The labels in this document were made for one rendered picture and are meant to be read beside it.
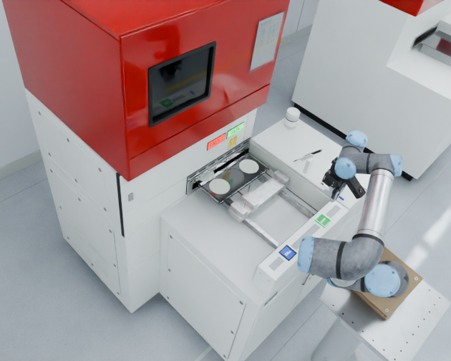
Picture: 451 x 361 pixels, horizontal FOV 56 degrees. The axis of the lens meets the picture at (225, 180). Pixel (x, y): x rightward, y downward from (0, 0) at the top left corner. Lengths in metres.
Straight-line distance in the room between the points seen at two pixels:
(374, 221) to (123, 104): 0.86
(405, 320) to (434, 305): 0.17
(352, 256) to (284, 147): 1.06
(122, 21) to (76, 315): 1.85
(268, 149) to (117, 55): 1.14
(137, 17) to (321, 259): 0.89
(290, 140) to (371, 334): 1.02
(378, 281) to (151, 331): 1.42
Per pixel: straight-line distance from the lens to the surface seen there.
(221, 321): 2.21
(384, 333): 1.96
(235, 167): 2.18
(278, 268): 1.78
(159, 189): 1.90
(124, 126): 1.45
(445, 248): 3.58
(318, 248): 1.34
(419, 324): 2.06
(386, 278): 1.72
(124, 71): 1.33
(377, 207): 1.43
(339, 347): 2.36
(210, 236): 1.99
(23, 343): 2.73
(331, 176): 1.77
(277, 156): 2.20
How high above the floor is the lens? 2.43
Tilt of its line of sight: 46 degrees down
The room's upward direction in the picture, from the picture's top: 10 degrees clockwise
